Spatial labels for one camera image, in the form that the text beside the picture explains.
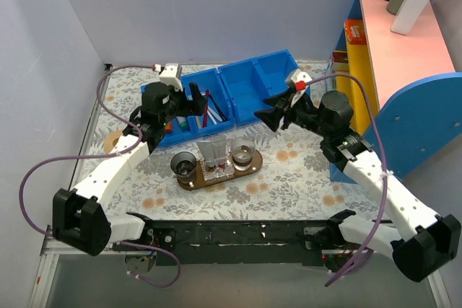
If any white toothbrush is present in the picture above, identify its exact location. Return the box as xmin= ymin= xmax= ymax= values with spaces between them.
xmin=209 ymin=107 xmax=222 ymax=122

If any clear plastic cup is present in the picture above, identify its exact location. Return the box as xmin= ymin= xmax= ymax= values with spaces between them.
xmin=230 ymin=136 xmax=256 ymax=171

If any dark smoked plastic cup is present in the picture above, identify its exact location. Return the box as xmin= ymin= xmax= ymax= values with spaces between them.
xmin=170 ymin=151 xmax=197 ymax=184

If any clear textured acrylic holder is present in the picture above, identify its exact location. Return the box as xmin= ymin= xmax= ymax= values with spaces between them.
xmin=199 ymin=146 xmax=235 ymax=182

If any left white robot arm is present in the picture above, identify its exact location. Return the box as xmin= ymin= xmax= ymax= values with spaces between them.
xmin=52 ymin=82 xmax=206 ymax=255

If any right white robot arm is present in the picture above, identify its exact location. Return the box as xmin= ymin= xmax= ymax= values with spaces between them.
xmin=254 ymin=89 xmax=461 ymax=282

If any red toothbrush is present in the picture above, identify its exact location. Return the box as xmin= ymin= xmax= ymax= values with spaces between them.
xmin=202 ymin=89 xmax=209 ymax=128

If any oval wooden tray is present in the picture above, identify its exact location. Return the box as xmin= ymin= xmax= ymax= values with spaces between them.
xmin=176 ymin=150 xmax=263 ymax=191

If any white tube green cap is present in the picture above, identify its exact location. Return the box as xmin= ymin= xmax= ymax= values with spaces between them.
xmin=176 ymin=116 xmax=190 ymax=132

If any left blue divided bin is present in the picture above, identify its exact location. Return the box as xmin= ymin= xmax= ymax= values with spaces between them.
xmin=159 ymin=68 xmax=235 ymax=147

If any blue divided bin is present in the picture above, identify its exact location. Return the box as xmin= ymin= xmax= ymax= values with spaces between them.
xmin=218 ymin=50 xmax=299 ymax=126
xmin=159 ymin=68 xmax=235 ymax=147

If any right blue divided bin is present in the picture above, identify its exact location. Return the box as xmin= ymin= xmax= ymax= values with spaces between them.
xmin=218 ymin=50 xmax=299 ymax=126

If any sponge package box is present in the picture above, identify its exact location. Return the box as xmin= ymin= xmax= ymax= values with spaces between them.
xmin=326 ymin=50 xmax=349 ymax=75

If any floral table mat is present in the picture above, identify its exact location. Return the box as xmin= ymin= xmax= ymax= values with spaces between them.
xmin=86 ymin=69 xmax=379 ymax=220

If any orange snack box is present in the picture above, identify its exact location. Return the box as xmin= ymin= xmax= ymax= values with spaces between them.
xmin=344 ymin=19 xmax=367 ymax=45

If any blue pink shelf unit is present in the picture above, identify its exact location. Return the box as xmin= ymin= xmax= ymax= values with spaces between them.
xmin=336 ymin=0 xmax=461 ymax=178

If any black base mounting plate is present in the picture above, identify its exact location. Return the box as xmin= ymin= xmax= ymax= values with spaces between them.
xmin=135 ymin=220 xmax=359 ymax=265

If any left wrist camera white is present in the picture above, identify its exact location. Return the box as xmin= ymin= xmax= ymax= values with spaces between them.
xmin=159 ymin=63 xmax=183 ymax=92

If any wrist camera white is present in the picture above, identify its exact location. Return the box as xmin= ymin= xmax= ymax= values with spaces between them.
xmin=285 ymin=68 xmax=313 ymax=107
xmin=159 ymin=63 xmax=183 ymax=92

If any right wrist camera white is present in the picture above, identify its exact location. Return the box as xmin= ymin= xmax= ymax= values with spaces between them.
xmin=285 ymin=68 xmax=313 ymax=107

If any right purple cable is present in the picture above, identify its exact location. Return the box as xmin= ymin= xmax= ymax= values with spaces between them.
xmin=302 ymin=72 xmax=389 ymax=287

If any purple cable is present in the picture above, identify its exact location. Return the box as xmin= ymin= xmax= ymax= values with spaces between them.
xmin=302 ymin=72 xmax=389 ymax=287
xmin=18 ymin=64 xmax=181 ymax=288

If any wooden ring roll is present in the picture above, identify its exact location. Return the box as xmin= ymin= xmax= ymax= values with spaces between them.
xmin=103 ymin=130 xmax=126 ymax=154

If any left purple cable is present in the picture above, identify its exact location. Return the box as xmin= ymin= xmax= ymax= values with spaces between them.
xmin=18 ymin=64 xmax=181 ymax=288

